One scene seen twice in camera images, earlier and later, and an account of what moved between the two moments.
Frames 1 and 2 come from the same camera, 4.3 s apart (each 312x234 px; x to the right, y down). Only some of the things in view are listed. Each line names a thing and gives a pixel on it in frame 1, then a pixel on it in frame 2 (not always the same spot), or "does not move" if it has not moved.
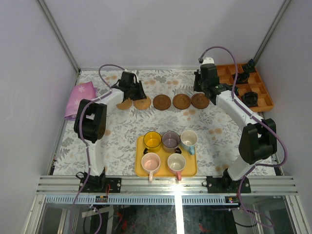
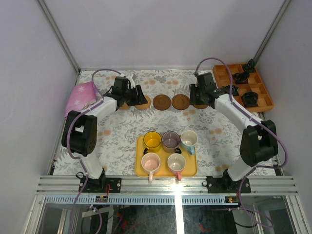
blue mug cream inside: (188, 140) does not move
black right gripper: (198, 75) → (193, 88)
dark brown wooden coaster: (181, 101) does not move
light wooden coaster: (142, 104) does not move
